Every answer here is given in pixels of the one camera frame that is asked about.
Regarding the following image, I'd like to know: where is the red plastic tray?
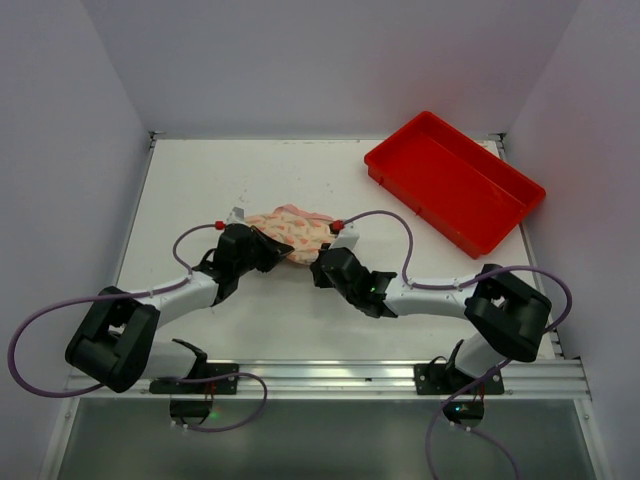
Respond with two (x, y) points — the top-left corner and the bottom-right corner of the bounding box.
(364, 111), (546, 259)

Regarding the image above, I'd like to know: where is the floral fabric laundry bag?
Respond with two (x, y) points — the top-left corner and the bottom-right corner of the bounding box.
(245, 212), (335, 266)

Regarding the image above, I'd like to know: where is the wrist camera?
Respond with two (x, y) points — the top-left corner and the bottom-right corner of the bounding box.
(225, 207), (246, 225)
(330, 224), (360, 250)

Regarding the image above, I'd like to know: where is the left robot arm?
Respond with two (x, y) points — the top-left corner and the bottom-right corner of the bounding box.
(65, 223), (294, 393)

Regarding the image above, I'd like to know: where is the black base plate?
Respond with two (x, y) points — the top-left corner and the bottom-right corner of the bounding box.
(413, 356), (505, 396)
(149, 362), (239, 395)

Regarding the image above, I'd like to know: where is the aluminium front rail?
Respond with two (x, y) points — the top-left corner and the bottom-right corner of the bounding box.
(67, 357), (589, 401)

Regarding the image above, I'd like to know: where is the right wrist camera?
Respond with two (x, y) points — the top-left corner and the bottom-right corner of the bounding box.
(330, 224), (360, 250)

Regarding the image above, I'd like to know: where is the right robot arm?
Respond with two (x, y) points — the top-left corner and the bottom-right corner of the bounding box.
(310, 248), (552, 379)

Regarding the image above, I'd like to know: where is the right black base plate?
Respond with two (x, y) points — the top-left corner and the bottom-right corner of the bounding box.
(413, 356), (505, 396)

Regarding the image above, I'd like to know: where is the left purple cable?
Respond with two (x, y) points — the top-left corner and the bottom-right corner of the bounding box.
(7, 219), (269, 432)

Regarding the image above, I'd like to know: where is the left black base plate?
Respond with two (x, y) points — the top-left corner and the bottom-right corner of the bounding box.
(149, 362), (239, 395)

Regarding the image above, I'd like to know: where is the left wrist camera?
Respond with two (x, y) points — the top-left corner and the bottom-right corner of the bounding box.
(225, 207), (246, 225)

